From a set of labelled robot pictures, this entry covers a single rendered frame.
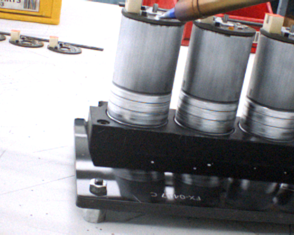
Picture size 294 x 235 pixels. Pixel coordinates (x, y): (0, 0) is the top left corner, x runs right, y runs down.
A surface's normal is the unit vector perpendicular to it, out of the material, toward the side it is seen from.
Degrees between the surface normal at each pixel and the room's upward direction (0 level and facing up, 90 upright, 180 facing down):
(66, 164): 0
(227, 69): 90
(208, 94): 90
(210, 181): 0
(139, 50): 90
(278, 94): 90
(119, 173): 0
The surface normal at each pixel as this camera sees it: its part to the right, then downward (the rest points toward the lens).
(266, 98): -0.57, 0.18
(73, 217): 0.16, -0.93
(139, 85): -0.08, 0.31
